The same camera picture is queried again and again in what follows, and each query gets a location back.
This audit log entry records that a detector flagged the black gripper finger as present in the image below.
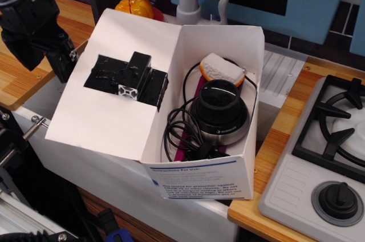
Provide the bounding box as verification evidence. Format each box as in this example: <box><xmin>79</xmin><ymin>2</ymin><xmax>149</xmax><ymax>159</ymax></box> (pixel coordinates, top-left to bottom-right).
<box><xmin>1</xmin><ymin>31</ymin><xmax>44</xmax><ymax>71</ymax></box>
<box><xmin>46</xmin><ymin>37</ymin><xmax>79</xmax><ymax>83</ymax></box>

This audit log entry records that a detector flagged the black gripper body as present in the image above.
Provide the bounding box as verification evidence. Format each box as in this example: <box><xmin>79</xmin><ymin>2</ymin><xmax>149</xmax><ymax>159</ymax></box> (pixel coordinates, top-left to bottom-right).
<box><xmin>1</xmin><ymin>0</ymin><xmax>70</xmax><ymax>51</ymax></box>

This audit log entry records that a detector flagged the white cardboard box with flap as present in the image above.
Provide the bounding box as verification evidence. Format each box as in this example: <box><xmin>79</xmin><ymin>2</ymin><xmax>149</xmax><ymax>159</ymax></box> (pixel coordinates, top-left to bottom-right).
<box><xmin>46</xmin><ymin>9</ymin><xmax>265</xmax><ymax>199</ymax></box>

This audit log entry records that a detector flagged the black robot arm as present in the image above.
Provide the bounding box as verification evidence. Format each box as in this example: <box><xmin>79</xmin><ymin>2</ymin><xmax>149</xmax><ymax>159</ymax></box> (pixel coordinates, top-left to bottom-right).
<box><xmin>1</xmin><ymin>0</ymin><xmax>78</xmax><ymax>83</ymax></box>

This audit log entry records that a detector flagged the metal clamp bar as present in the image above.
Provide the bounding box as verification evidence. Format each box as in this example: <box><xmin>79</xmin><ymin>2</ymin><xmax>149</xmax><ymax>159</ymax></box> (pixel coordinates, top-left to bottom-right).
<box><xmin>1</xmin><ymin>116</ymin><xmax>48</xmax><ymax>168</ymax></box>

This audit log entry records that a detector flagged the orange toy pumpkin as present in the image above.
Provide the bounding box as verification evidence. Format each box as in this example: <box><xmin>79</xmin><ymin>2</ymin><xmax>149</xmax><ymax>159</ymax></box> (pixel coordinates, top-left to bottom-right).
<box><xmin>115</xmin><ymin>0</ymin><xmax>155</xmax><ymax>19</ymax></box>

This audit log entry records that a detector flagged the red plate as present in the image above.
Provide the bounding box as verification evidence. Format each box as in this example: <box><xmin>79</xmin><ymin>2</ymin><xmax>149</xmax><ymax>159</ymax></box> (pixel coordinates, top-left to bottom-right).
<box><xmin>152</xmin><ymin>7</ymin><xmax>165</xmax><ymax>22</ymax></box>

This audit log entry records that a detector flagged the grey toy faucet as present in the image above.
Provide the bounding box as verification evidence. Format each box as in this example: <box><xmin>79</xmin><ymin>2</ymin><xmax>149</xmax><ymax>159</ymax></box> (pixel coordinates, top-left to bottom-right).
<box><xmin>176</xmin><ymin>0</ymin><xmax>229</xmax><ymax>25</ymax></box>

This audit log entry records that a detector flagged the white and orange toy bread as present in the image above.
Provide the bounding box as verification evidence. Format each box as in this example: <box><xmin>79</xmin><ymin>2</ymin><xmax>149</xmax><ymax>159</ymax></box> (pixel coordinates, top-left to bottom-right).
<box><xmin>199</xmin><ymin>53</ymin><xmax>245</xmax><ymax>87</ymax></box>

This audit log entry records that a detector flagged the black and silver 3D mouse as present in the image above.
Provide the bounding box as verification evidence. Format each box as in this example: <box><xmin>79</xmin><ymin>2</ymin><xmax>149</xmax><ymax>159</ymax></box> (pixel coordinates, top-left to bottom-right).
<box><xmin>189</xmin><ymin>79</ymin><xmax>250</xmax><ymax>146</ymax></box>

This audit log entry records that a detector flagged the white toy stove top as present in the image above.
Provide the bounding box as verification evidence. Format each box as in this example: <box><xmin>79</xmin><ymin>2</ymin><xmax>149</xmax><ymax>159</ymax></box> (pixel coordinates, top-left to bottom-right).
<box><xmin>258</xmin><ymin>74</ymin><xmax>365</xmax><ymax>242</ymax></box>

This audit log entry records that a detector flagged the black stove burner grate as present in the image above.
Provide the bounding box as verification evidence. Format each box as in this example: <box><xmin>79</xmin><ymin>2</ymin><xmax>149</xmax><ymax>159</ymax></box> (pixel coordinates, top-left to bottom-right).
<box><xmin>292</xmin><ymin>75</ymin><xmax>364</xmax><ymax>183</ymax></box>

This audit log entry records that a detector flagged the black stove knob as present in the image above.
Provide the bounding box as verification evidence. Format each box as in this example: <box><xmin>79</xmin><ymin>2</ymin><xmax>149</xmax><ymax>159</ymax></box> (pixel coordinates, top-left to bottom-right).
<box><xmin>311</xmin><ymin>181</ymin><xmax>364</xmax><ymax>227</ymax></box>

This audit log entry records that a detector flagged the black taped aluminium handle block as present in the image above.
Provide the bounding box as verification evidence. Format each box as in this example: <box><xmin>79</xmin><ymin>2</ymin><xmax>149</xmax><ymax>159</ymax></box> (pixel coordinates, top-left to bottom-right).
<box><xmin>84</xmin><ymin>51</ymin><xmax>168</xmax><ymax>108</ymax></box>

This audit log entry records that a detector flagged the black coiled cable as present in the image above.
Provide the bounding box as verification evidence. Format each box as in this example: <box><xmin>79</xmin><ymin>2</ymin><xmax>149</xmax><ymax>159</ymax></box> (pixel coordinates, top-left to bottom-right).
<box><xmin>163</xmin><ymin>58</ymin><xmax>261</xmax><ymax>161</ymax></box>

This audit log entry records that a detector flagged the aluminium frame rail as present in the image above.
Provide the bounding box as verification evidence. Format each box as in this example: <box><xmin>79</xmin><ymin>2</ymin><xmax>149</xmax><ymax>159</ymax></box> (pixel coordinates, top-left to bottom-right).
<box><xmin>0</xmin><ymin>167</ymin><xmax>78</xmax><ymax>242</ymax></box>

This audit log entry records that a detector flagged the blue and black clamp handle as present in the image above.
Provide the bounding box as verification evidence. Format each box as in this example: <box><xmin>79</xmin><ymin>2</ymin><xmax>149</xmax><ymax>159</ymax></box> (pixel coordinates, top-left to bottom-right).
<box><xmin>97</xmin><ymin>208</ymin><xmax>133</xmax><ymax>242</ymax></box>

